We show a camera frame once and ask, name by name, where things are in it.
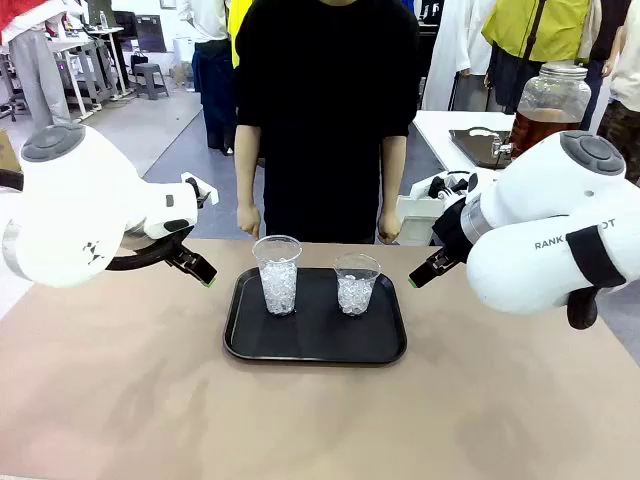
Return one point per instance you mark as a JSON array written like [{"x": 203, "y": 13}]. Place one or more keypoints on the glass tea dispenser jar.
[{"x": 550, "y": 110}]

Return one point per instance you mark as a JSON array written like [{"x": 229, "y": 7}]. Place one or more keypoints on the grey plastic step stool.
[{"x": 151, "y": 80}]

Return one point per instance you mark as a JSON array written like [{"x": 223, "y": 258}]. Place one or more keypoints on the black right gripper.
[{"x": 452, "y": 225}]

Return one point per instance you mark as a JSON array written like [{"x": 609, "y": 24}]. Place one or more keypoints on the white metal work desk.
[{"x": 87, "y": 60}]

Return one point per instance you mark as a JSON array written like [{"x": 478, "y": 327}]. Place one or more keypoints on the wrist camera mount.
[
  {"x": 452, "y": 185},
  {"x": 202, "y": 190}
]

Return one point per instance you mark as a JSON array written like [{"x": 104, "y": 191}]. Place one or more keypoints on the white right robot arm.
[{"x": 545, "y": 235}]

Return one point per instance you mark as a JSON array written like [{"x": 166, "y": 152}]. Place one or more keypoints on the tall clear iced cup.
[{"x": 278, "y": 280}]

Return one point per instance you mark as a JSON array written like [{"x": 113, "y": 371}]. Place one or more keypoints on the figure in grey trousers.
[{"x": 37, "y": 75}]

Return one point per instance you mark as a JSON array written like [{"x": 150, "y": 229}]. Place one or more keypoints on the mannequin in camouflage trousers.
[{"x": 625, "y": 75}]

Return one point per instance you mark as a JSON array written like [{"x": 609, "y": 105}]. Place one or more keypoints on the person's right hand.
[{"x": 249, "y": 220}]

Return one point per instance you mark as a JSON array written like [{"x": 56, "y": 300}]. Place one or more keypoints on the black plastic serving tray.
[{"x": 320, "y": 335}]

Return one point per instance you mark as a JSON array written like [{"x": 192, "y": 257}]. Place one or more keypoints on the person's left forearm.
[{"x": 395, "y": 175}]

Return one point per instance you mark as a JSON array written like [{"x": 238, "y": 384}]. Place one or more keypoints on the person in black shirt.
[{"x": 325, "y": 100}]

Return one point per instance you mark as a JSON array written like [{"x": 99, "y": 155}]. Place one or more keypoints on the mannequin with blue skirt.
[{"x": 215, "y": 75}]

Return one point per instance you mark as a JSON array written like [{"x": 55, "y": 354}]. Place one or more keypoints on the person's left hand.
[{"x": 390, "y": 227}]

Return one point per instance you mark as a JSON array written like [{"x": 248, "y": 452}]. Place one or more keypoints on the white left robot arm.
[{"x": 75, "y": 200}]

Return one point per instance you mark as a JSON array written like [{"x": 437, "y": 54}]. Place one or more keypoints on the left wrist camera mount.
[{"x": 202, "y": 190}]

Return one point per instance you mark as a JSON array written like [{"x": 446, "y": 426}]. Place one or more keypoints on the mannequin with yellow scarf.
[{"x": 237, "y": 30}]

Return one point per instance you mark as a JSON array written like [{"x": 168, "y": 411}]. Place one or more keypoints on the white side table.
[{"x": 432, "y": 130}]

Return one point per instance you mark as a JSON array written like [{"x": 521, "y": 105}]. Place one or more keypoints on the dark screen panel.
[{"x": 150, "y": 34}]

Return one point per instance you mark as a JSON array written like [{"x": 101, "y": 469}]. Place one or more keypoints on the short clear iced cup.
[{"x": 356, "y": 290}]

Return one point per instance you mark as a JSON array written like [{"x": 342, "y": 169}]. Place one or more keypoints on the mannequin in yellow-green jacket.
[{"x": 540, "y": 30}]

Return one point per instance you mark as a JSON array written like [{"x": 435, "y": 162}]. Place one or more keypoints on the brown cardboard box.
[{"x": 9, "y": 150}]

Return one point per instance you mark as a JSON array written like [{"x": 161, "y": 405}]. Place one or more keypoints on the white hanging robe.
[{"x": 452, "y": 55}]

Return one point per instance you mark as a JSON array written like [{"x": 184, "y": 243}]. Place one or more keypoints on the dark tray with white cloth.
[{"x": 475, "y": 147}]

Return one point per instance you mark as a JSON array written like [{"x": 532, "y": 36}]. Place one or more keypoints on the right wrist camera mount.
[{"x": 452, "y": 185}]

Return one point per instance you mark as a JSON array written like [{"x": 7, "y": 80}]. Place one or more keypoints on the person's right forearm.
[{"x": 248, "y": 165}]

